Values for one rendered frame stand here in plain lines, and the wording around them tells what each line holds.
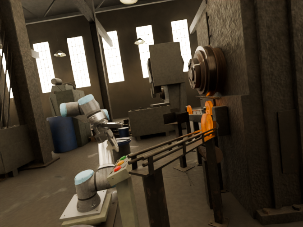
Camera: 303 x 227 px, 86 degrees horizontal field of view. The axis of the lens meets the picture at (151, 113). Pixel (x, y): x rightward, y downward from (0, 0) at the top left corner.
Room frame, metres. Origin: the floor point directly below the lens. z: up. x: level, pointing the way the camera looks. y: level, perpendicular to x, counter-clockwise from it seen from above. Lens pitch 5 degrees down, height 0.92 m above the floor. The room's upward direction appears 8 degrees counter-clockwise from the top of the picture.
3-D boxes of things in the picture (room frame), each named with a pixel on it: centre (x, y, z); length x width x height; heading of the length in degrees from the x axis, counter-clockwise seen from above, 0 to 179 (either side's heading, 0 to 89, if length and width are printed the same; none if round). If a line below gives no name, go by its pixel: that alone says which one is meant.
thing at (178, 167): (2.07, -0.30, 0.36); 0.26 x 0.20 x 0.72; 33
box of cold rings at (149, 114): (4.31, 0.06, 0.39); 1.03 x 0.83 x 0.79; 92
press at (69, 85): (8.29, 4.19, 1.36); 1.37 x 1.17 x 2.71; 78
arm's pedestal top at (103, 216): (1.30, 0.63, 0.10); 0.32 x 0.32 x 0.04; 4
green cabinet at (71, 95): (4.52, 2.10, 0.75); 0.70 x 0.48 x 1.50; 178
